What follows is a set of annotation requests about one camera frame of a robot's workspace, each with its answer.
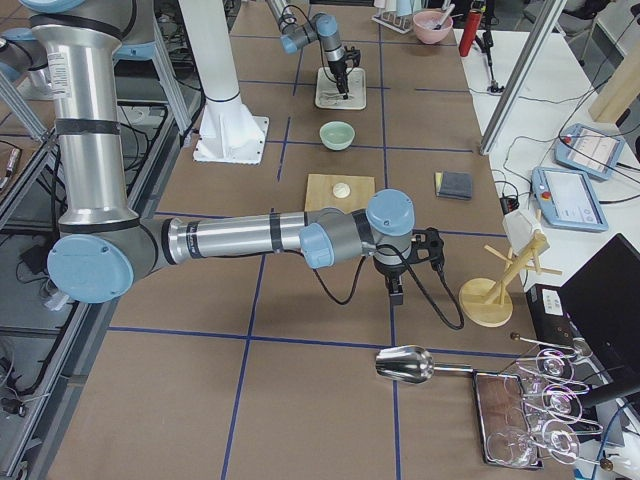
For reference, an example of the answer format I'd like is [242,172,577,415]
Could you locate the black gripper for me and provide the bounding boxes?
[373,248,411,304]
[325,53,349,99]

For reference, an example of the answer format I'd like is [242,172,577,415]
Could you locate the white ceramic spoon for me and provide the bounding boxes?
[319,91,349,103]

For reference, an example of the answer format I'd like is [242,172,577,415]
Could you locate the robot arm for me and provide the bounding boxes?
[267,0,349,99]
[19,1,416,303]

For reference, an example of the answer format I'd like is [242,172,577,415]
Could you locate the green ceramic bowl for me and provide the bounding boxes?
[319,121,355,151]

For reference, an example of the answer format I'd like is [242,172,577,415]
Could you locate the white steamed bun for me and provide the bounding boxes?
[332,182,351,199]

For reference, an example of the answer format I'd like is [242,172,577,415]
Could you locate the pink bowl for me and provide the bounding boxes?
[412,10,453,45]

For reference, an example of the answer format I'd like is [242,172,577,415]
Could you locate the white bear tray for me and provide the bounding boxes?
[315,67,366,111]

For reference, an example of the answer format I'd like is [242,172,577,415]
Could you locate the metal scoop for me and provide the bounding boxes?
[375,345,474,384]

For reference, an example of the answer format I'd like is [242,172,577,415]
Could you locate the wooden mug tree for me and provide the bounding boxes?
[459,229,562,328]

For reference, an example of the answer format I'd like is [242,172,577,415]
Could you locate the wooden cutting board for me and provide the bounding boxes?
[305,174,375,213]

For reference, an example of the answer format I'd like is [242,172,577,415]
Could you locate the grey folded cloth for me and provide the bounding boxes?
[434,171,473,200]

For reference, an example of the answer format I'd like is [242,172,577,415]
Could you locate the red bottle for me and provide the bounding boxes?
[459,9,483,57]

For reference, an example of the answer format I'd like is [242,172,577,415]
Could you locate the lower teach pendant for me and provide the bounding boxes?
[531,167,609,232]

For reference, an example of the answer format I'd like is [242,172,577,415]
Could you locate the teach pendant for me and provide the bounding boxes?
[531,167,609,232]
[555,123,626,181]

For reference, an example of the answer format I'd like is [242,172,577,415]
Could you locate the black glass rack tray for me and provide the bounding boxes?
[472,371,530,468]

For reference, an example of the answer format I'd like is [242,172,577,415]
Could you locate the clear wine glass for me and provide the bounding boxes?
[486,427,536,468]

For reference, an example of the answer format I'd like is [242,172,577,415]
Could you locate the black monitor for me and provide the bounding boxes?
[560,233,639,378]

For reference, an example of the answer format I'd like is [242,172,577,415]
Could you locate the upper teach pendant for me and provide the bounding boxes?
[555,123,626,181]

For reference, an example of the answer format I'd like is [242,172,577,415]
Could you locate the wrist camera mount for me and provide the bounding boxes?
[411,227,445,271]
[343,46,361,68]

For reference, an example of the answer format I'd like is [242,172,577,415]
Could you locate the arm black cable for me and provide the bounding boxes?
[309,242,466,331]

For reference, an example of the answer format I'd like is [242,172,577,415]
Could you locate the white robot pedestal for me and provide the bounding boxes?
[179,0,269,165]

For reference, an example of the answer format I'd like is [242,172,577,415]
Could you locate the aluminium frame post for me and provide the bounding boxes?
[480,0,567,155]

